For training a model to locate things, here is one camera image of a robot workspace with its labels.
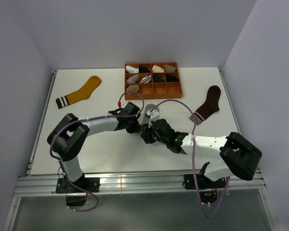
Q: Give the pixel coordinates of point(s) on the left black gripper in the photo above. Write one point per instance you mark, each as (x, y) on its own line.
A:
(136, 128)

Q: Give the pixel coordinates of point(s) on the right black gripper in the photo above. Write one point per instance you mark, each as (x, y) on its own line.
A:
(146, 134)

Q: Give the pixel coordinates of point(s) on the grey sock black stripes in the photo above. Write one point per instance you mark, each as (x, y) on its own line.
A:
(146, 119)

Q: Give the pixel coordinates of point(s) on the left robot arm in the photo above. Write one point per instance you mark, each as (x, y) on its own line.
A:
(70, 134)

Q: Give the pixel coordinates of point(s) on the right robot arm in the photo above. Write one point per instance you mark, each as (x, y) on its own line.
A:
(236, 155)

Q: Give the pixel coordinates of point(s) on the beige rolled sock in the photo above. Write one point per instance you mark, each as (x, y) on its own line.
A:
(132, 89)

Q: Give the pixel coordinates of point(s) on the grey rolled sock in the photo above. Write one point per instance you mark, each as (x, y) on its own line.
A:
(133, 79)

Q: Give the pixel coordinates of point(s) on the white black striped rolled sock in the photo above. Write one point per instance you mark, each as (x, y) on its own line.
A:
(146, 79)

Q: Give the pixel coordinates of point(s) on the orange compartment tray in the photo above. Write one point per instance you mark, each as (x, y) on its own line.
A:
(152, 81)

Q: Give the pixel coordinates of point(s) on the dark green rolled sock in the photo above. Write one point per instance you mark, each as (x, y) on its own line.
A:
(157, 78)

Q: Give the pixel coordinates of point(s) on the black rolled sock right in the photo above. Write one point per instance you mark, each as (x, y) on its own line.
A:
(171, 78)

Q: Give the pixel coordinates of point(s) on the black rolled sock top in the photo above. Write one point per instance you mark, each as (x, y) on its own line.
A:
(144, 69)

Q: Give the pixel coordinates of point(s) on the mustard yellow sock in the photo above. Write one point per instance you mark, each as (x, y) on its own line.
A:
(81, 94)

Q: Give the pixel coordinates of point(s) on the dark brown sock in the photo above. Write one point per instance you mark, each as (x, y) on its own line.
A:
(209, 107)

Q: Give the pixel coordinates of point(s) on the cream rolled sock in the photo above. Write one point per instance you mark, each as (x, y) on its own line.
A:
(157, 69)

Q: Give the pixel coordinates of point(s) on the taupe rolled sock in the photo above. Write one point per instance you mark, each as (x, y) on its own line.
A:
(169, 68)

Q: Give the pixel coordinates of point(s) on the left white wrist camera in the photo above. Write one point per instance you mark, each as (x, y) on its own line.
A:
(121, 106)

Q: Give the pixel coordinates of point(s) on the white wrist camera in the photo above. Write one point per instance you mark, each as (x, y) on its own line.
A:
(153, 116)
(121, 106)

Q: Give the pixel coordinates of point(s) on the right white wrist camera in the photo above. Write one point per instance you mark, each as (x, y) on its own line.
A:
(153, 116)

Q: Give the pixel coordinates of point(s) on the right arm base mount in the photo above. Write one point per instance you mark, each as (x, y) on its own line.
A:
(209, 193)

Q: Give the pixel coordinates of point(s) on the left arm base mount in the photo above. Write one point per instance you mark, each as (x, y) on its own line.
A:
(64, 187)

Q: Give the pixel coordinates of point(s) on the aluminium frame rail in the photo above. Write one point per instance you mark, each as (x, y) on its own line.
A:
(126, 183)

